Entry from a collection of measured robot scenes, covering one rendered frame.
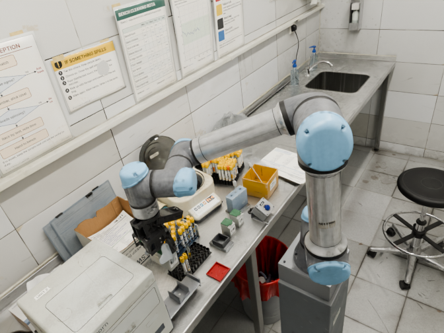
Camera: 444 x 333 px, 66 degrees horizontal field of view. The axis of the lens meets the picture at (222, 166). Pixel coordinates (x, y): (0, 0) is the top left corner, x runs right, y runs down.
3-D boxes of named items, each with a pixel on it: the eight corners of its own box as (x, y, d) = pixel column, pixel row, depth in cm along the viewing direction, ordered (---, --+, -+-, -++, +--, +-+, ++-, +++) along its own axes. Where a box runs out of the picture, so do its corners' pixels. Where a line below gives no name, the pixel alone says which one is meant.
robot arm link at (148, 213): (143, 189, 98) (163, 197, 94) (147, 201, 101) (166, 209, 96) (123, 203, 94) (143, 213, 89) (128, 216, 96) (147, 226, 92)
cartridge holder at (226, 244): (226, 252, 138) (225, 246, 136) (209, 244, 143) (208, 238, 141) (234, 244, 142) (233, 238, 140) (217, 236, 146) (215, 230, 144)
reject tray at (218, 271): (220, 282, 127) (220, 281, 126) (206, 275, 130) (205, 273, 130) (230, 269, 131) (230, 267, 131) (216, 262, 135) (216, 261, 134)
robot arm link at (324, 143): (341, 250, 109) (341, 91, 79) (353, 291, 96) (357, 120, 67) (303, 253, 111) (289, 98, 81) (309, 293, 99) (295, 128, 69)
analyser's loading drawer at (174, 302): (163, 332, 111) (159, 322, 108) (149, 322, 115) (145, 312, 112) (201, 285, 124) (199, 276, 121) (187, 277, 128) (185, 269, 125)
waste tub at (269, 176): (268, 201, 161) (267, 184, 156) (243, 194, 168) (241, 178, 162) (279, 185, 170) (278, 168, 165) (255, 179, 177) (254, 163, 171)
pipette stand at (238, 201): (236, 217, 155) (234, 201, 149) (225, 211, 159) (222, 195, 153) (250, 205, 160) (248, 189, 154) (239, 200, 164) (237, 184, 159)
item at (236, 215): (239, 228, 149) (237, 217, 145) (230, 224, 151) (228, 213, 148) (244, 222, 151) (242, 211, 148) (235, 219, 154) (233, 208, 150)
